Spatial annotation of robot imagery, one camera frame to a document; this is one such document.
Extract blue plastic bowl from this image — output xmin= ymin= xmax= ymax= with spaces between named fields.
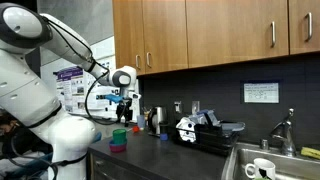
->
xmin=108 ymin=139 xmax=128 ymax=148

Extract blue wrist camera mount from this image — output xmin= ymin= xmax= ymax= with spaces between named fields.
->
xmin=104 ymin=93 xmax=125 ymax=104

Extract yellow sponge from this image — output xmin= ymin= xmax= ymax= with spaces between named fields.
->
xmin=300 ymin=146 xmax=320 ymax=160

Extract whiteboard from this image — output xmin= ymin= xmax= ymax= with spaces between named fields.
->
xmin=39 ymin=34 xmax=141 ymax=123

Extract white round dish in rack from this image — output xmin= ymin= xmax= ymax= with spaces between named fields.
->
xmin=175 ymin=116 xmax=198 ymax=144

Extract red plastic bowl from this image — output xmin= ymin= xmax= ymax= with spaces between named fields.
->
xmin=109 ymin=143 xmax=128 ymax=154

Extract stainless steel kettle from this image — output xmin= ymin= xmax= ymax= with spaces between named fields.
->
xmin=147 ymin=105 xmax=169 ymax=136

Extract wall power outlet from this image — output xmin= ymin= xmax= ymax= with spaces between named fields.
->
xmin=191 ymin=100 xmax=201 ymax=115
xmin=173 ymin=100 xmax=183 ymax=114

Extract grey lid in rack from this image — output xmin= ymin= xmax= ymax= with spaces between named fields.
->
xmin=219 ymin=121 xmax=246 ymax=132

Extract small metal sink fitting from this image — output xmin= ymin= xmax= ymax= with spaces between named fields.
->
xmin=259 ymin=138 xmax=269 ymax=151

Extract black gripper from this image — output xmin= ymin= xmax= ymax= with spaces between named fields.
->
xmin=115 ymin=98 xmax=135 ymax=128

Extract white wall sign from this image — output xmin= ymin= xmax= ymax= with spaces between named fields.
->
xmin=243 ymin=82 xmax=280 ymax=104

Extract research poster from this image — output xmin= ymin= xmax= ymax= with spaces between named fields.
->
xmin=54 ymin=65 xmax=86 ymax=114

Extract white mug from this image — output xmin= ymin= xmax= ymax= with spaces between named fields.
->
xmin=244 ymin=157 xmax=277 ymax=180

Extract translucent blue cup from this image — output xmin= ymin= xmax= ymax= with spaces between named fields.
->
xmin=136 ymin=114 xmax=147 ymax=130

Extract metal sink faucet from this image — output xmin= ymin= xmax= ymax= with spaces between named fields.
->
xmin=269 ymin=108 xmax=298 ymax=158

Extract stainless steel sink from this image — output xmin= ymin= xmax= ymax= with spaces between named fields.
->
xmin=221 ymin=142 xmax=320 ymax=180

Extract wooden upper cabinets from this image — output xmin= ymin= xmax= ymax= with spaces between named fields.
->
xmin=112 ymin=0 xmax=320 ymax=77

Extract seated person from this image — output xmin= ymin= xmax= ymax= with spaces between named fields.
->
xmin=0 ymin=109 xmax=54 ymax=180

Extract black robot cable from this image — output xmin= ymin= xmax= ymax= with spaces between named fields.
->
xmin=41 ymin=15 xmax=130 ymax=127

